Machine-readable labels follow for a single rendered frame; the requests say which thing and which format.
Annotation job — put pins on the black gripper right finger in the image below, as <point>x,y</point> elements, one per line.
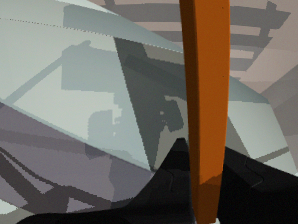
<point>255,193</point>

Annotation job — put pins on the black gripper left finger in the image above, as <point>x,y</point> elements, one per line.
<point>167,199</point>

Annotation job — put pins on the orange handle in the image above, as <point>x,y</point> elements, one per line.
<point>206,42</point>

